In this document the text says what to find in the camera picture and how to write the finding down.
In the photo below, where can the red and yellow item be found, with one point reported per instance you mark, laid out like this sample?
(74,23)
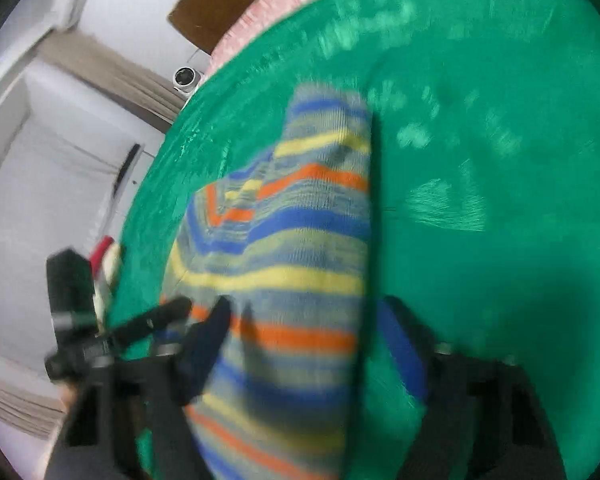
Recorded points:
(105,265)

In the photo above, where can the small white fan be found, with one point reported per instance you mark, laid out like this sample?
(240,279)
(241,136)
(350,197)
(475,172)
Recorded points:
(186,79)

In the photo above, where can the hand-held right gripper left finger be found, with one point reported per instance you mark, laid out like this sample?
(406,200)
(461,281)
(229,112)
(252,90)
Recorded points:
(205,355)

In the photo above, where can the green plush blanket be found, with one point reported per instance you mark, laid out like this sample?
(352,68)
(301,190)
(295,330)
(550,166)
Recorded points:
(480,160)

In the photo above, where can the striped knit sweater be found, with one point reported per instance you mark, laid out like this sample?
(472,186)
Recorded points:
(290,260)

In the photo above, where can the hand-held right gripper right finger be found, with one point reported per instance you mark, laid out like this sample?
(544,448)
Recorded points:
(402,355)

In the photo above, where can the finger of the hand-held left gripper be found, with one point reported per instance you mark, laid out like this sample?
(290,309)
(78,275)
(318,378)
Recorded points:
(150,319)

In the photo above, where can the wooden headboard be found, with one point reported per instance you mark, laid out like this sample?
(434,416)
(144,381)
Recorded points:
(220,5)

